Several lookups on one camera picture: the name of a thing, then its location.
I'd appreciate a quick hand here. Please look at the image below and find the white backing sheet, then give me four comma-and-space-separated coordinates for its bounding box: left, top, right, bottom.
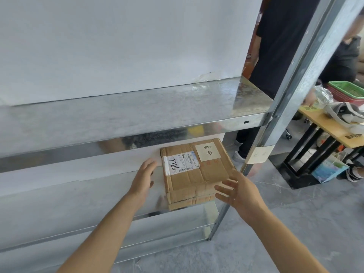
0, 0, 264, 107

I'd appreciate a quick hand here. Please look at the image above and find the green plastic basket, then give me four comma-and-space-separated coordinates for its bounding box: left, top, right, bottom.
328, 81, 364, 100

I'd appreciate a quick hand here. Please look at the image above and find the paper tag on rack post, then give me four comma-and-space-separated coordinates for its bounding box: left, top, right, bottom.
244, 144, 276, 165

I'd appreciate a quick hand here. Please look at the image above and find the labelled cardboard parcel box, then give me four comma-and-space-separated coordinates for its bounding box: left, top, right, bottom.
160, 138, 238, 204

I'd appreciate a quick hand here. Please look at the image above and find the flat plain cardboard box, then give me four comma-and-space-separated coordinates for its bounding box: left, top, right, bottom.
168, 195, 217, 211

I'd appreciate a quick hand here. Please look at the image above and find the person's right hand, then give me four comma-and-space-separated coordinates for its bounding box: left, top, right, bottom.
214, 170, 267, 218

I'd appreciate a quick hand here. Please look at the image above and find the wooden table with black legs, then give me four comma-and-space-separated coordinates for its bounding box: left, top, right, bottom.
280, 106, 364, 189

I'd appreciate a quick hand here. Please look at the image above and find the red plastic basket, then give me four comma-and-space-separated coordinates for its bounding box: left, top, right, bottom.
324, 84, 364, 107

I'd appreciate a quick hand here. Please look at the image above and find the person's left hand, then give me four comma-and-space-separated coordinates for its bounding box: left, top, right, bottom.
128, 158, 158, 201

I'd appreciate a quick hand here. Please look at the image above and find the galvanised metal shelf rack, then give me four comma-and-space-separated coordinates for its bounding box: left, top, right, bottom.
0, 0, 355, 273

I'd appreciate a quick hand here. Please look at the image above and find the clear plastic bag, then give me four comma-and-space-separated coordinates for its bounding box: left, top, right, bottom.
309, 85, 334, 109

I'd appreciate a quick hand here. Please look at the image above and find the person's right forearm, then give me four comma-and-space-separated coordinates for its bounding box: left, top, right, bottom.
237, 205, 331, 273

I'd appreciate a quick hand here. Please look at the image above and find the black white shoe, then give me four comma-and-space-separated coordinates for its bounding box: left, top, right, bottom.
337, 163, 364, 183

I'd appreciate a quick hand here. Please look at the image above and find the person's left forearm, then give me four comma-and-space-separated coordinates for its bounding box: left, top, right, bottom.
56, 193, 143, 273

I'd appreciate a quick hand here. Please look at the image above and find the blue paper bag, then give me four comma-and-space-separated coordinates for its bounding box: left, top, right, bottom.
311, 160, 350, 184

